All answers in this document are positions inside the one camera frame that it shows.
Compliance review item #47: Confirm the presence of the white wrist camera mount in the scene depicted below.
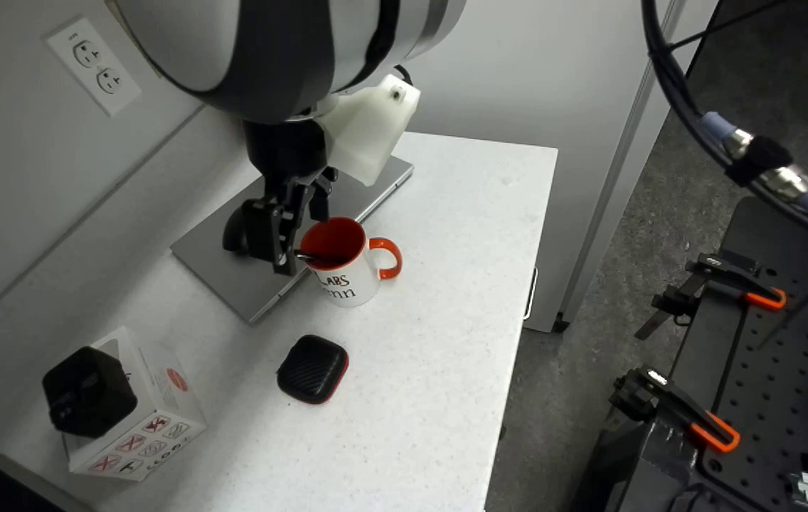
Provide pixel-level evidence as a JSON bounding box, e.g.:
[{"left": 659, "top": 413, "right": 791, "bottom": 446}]
[{"left": 312, "top": 72, "right": 424, "bottom": 187}]

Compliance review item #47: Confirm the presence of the black earbuds case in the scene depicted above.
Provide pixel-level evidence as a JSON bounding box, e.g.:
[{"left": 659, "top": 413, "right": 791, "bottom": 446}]
[{"left": 275, "top": 334, "right": 353, "bottom": 408}]

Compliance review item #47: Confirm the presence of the black clamp orange handle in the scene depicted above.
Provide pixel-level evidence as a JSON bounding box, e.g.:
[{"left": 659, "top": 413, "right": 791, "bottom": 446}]
[
  {"left": 608, "top": 366, "right": 744, "bottom": 457},
  {"left": 635, "top": 251, "right": 791, "bottom": 341}
]

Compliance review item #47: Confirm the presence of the white wall outlet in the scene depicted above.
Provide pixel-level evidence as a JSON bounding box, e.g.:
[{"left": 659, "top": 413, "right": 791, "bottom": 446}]
[{"left": 43, "top": 15, "right": 145, "bottom": 120}]

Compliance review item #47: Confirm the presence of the black cube device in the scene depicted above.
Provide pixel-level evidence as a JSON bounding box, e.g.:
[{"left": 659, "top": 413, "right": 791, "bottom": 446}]
[{"left": 40, "top": 345, "right": 140, "bottom": 442}]

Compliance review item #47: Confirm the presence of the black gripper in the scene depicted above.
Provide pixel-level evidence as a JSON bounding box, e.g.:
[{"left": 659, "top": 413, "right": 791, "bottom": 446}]
[{"left": 241, "top": 117, "right": 336, "bottom": 278}]

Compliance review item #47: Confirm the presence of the thick black cable with connector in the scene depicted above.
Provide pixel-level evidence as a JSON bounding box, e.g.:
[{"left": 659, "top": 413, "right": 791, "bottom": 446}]
[{"left": 640, "top": 0, "right": 808, "bottom": 251}]

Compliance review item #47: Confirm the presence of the thin black cable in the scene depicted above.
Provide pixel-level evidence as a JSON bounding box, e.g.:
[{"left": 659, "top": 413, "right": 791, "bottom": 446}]
[{"left": 669, "top": 0, "right": 786, "bottom": 51}]

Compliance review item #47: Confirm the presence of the white cardboard box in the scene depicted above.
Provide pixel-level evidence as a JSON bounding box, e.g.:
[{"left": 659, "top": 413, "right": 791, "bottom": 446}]
[{"left": 60, "top": 325, "right": 211, "bottom": 483}]

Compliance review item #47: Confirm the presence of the white mug orange interior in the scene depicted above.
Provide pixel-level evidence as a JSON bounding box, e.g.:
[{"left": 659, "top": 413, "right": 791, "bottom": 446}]
[{"left": 299, "top": 213, "right": 406, "bottom": 311}]

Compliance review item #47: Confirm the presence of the grey closed laptop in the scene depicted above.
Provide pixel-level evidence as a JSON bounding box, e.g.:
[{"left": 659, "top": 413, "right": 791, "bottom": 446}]
[{"left": 170, "top": 153, "right": 416, "bottom": 327}]

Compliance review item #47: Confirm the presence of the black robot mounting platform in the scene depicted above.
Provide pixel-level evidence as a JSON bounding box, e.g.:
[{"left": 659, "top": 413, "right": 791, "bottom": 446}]
[{"left": 571, "top": 193, "right": 808, "bottom": 512}]

